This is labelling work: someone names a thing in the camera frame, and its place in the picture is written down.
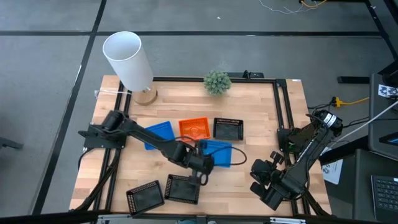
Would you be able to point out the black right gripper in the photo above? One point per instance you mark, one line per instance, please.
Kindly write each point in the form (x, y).
(273, 174)

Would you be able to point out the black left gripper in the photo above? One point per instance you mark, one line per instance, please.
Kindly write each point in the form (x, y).
(200, 164)

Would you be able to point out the black slotted plastic basket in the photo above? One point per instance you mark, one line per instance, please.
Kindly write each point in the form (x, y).
(182, 191)
(228, 130)
(144, 197)

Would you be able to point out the blue slotted plastic basket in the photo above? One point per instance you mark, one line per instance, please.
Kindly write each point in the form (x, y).
(222, 152)
(164, 129)

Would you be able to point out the orange slotted plastic basket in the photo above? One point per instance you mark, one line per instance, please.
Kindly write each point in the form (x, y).
(194, 127)

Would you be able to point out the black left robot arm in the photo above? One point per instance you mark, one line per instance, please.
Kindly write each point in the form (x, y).
(146, 135)

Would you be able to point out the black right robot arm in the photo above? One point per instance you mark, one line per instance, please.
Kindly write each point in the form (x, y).
(311, 146)

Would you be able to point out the white paper sheet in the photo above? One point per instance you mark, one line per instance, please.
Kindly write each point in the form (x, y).
(334, 171)

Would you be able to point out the small green potted plant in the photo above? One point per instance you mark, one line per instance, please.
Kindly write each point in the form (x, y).
(217, 82)

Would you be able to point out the round wooden lamp base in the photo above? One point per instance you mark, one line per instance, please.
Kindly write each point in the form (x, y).
(146, 97)

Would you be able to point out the black equipment cart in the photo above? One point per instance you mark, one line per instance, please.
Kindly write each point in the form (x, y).
(362, 186)

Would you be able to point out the black keyboard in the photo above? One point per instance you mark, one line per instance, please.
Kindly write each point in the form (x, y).
(385, 193)

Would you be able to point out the black side desk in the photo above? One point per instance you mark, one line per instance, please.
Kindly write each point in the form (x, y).
(377, 118)

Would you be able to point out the black floor bar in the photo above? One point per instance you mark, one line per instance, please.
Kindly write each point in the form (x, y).
(353, 80)

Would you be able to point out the white cylindrical lamp shade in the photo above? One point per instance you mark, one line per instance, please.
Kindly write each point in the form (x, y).
(130, 62)

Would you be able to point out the white printed marker sheet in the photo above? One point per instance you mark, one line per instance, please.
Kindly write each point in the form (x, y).
(387, 91)

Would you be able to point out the dark chair leg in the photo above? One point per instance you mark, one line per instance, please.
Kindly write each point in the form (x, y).
(11, 143)

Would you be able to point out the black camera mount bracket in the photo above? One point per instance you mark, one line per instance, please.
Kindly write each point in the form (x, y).
(253, 75)

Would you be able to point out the black aluminium table frame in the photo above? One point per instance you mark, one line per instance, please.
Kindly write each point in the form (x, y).
(186, 79)

